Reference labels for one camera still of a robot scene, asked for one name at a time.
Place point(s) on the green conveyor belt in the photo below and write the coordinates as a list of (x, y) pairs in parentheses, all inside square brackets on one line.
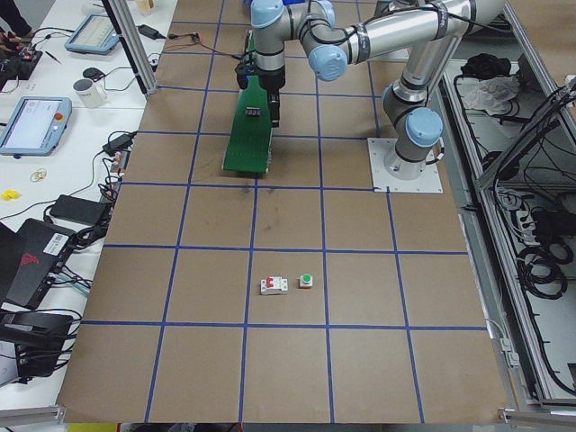
[(249, 147)]

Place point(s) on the white crumpled cloth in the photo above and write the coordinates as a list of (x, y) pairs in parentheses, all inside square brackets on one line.
[(493, 96)]

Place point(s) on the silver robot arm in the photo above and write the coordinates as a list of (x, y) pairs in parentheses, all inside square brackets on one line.
[(430, 30)]

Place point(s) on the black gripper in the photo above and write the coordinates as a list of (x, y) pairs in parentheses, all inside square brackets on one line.
[(273, 79)]

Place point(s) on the teach pendant tablet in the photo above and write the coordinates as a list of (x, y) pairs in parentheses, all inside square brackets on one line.
[(94, 35), (36, 126)]

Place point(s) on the white red circuit breaker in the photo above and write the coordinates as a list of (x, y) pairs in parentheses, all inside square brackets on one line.
[(274, 285)]

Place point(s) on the black capacitor component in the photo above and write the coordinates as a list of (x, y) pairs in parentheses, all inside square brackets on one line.
[(253, 112)]

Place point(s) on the aluminium frame post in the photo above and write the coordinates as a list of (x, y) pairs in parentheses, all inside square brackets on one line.
[(125, 27)]

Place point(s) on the black computer mouse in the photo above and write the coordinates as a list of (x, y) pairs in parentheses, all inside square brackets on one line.
[(93, 74)]

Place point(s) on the green push button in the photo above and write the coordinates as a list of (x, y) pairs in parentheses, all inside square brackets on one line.
[(305, 281)]

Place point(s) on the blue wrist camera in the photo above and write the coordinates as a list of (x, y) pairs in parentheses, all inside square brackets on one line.
[(243, 71)]

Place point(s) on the white mug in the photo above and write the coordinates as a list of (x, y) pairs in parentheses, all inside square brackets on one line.
[(90, 93)]

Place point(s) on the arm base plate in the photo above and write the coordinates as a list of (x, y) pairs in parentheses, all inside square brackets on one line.
[(391, 174)]

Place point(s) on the black power adapter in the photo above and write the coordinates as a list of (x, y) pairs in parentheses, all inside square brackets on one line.
[(122, 142)]

